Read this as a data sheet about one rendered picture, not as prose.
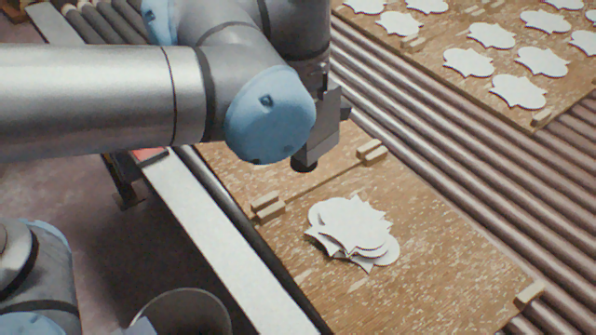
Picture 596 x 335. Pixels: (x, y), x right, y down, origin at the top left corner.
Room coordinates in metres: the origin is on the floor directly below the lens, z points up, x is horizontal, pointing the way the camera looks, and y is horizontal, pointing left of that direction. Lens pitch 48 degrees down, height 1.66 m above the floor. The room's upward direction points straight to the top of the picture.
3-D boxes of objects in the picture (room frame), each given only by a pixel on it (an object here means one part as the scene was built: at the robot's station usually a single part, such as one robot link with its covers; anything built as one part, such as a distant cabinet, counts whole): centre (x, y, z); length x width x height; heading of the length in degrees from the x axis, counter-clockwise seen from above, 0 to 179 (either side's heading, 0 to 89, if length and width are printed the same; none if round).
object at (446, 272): (0.44, -0.17, 0.93); 0.41 x 0.35 x 0.02; 35
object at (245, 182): (0.79, 0.07, 0.93); 0.41 x 0.35 x 0.02; 34
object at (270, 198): (0.55, 0.07, 0.95); 0.06 x 0.02 x 0.03; 124
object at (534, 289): (0.36, -0.39, 0.95); 0.06 x 0.02 x 0.03; 125
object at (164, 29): (0.40, 0.09, 1.42); 0.11 x 0.11 x 0.08; 26
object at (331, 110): (0.47, -0.02, 1.27); 0.12 x 0.09 x 0.16; 134
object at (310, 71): (0.46, 0.00, 1.35); 0.08 x 0.08 x 0.05
